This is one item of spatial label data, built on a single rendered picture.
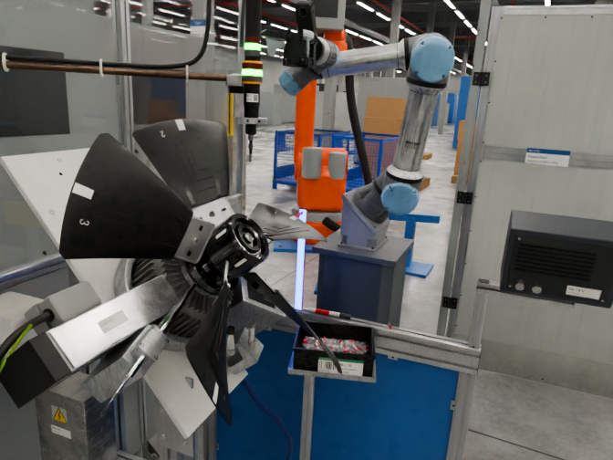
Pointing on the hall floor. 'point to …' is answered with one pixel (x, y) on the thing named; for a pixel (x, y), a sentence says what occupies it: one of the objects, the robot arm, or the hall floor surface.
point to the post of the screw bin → (306, 417)
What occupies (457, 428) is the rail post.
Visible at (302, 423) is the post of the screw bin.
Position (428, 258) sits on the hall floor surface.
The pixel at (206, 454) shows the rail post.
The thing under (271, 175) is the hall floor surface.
